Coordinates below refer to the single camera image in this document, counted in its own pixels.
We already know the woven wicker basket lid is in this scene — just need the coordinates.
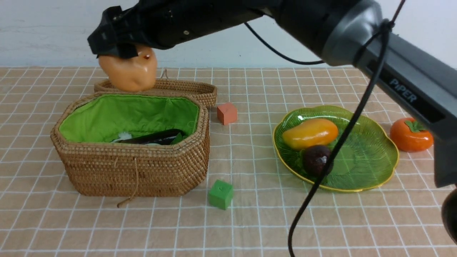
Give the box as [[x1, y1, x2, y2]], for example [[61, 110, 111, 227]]
[[94, 70, 217, 109]]

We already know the green foam cube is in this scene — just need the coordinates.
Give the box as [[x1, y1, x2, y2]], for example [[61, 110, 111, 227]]
[[208, 180, 233, 210]]

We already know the orange foam cube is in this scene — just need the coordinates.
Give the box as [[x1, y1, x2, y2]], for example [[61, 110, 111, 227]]
[[217, 102, 238, 125]]

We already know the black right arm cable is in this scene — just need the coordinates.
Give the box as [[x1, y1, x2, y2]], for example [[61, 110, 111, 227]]
[[244, 0, 406, 257]]

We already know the orange persimmon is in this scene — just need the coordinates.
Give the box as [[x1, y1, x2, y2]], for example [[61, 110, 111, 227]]
[[390, 117, 434, 152]]

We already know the dark purple mangosteen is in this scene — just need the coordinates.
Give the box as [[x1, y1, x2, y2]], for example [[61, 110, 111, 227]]
[[302, 145, 331, 177]]

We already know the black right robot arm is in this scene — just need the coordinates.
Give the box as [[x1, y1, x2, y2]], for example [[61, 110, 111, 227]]
[[87, 0, 457, 187]]

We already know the white radish with leaves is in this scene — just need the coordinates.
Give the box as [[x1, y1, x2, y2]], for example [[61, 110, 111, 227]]
[[111, 132, 133, 143]]

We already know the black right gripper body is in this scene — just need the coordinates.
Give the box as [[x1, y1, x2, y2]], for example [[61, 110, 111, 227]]
[[87, 5, 150, 60]]

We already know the woven wicker basket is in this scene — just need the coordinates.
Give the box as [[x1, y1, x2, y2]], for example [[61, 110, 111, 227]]
[[50, 92, 210, 198]]

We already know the yellow orange mango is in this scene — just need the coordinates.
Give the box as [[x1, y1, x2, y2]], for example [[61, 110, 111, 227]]
[[282, 118, 338, 151]]

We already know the purple eggplant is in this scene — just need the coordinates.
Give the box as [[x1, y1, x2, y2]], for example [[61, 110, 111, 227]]
[[126, 128, 187, 145]]

